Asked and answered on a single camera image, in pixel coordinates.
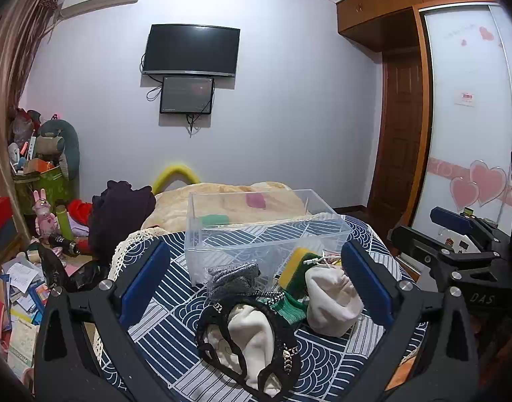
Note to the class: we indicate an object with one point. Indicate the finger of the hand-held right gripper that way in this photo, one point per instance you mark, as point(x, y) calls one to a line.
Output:
point(423, 255)
point(450, 217)

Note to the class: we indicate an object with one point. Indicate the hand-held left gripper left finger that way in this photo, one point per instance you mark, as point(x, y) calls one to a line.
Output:
point(145, 280)

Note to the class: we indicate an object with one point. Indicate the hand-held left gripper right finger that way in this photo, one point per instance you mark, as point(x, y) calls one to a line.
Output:
point(366, 284)

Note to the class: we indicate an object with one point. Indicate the yellow green sponge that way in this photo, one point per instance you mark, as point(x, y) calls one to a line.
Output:
point(297, 266)

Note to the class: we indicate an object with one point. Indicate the green white sock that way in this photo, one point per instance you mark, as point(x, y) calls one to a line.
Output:
point(289, 307)

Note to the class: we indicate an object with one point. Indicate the grey knitted sock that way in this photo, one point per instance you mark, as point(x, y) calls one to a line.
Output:
point(233, 278)

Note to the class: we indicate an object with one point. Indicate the clear plastic storage box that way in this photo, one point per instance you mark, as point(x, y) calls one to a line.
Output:
point(239, 243)

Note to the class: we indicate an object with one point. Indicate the black lace garment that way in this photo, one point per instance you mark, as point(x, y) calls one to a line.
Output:
point(287, 358)

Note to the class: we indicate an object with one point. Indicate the green soft pad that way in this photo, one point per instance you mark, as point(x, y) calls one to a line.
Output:
point(214, 220)

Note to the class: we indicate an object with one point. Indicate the pink soft pad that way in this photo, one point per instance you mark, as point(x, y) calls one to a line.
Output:
point(256, 200)

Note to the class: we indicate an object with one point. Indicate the cream lace cloth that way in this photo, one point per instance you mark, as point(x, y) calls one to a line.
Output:
point(122, 251)

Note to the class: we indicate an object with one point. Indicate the navy wave-patterned blanket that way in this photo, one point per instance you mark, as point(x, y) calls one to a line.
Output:
point(176, 301)

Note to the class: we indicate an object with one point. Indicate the black plastic bag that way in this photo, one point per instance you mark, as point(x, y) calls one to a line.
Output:
point(78, 278)

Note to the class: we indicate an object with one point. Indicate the dark purple clothing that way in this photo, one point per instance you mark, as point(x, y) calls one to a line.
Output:
point(120, 213)

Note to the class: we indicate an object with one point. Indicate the frosted heart-print sliding door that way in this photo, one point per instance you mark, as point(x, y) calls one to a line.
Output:
point(461, 142)

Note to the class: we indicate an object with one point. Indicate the black flashlight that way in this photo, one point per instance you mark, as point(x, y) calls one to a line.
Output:
point(65, 245)

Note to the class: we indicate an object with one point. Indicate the red cloth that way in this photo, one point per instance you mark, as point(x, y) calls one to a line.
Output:
point(81, 211)

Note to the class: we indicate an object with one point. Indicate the brown wooden door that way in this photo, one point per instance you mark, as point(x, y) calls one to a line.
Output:
point(400, 134)

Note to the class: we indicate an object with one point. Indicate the green cylinder bottle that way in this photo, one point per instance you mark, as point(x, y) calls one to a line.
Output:
point(64, 224)

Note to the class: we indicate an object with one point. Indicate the white label sticker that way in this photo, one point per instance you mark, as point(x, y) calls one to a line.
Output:
point(466, 99)

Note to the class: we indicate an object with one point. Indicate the beige blanket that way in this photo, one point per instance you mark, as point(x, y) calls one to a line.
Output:
point(222, 203)

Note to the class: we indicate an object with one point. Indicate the yellow foam tube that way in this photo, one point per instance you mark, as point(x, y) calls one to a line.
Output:
point(172, 171)

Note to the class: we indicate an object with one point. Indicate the pink rabbit toy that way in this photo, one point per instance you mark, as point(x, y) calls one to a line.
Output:
point(44, 217)

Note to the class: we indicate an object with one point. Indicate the pile of papers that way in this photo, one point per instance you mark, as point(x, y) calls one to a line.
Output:
point(17, 297)

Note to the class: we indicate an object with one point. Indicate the green cardboard box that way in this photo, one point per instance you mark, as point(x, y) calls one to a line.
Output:
point(50, 186)

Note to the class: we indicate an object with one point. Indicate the red box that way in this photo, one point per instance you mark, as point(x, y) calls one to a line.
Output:
point(0, 215)

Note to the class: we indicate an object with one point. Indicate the wooden wardrobe cabinet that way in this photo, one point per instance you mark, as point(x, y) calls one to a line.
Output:
point(381, 4)

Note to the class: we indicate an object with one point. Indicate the brown curtain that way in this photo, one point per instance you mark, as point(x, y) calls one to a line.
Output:
point(13, 71)

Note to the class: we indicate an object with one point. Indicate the small black wall monitor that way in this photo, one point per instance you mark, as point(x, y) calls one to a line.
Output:
point(186, 94)

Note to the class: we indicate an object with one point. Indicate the black wall television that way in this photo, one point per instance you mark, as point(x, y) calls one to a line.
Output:
point(192, 49)

